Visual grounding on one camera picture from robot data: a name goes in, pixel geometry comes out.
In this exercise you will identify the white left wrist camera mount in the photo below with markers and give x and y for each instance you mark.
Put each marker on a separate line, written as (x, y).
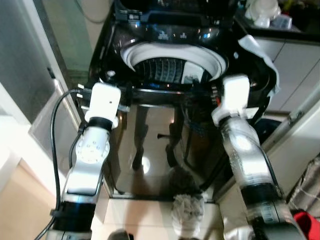
(103, 102)

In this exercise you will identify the grey fluffy cloth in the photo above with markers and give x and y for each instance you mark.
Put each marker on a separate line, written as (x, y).
(187, 212)

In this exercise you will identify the black top-load washing machine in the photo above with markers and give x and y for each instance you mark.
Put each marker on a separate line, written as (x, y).
(150, 150)

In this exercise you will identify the white cloth on washer rim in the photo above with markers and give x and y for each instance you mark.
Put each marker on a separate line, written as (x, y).
(257, 50)

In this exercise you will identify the beige plaid cloth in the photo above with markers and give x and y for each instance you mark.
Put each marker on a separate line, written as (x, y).
(310, 185)

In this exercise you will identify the red cloth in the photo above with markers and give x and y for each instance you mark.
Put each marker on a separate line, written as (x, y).
(306, 227)

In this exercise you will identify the clear plastic cup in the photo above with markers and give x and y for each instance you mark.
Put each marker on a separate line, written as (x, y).
(282, 22)

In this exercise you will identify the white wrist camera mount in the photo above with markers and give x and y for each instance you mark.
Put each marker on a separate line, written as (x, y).
(103, 102)
(235, 95)

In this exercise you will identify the white cabinet with dark counter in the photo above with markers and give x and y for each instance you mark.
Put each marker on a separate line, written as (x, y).
(295, 70)

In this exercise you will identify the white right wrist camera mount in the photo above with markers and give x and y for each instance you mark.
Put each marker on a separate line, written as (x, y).
(235, 95)

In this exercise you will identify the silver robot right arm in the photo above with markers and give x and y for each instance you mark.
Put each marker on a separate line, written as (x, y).
(245, 150)

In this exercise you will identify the white framed glass door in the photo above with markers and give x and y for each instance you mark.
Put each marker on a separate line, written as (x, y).
(25, 60)

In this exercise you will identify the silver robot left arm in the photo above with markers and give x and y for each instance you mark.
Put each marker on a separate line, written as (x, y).
(90, 155)

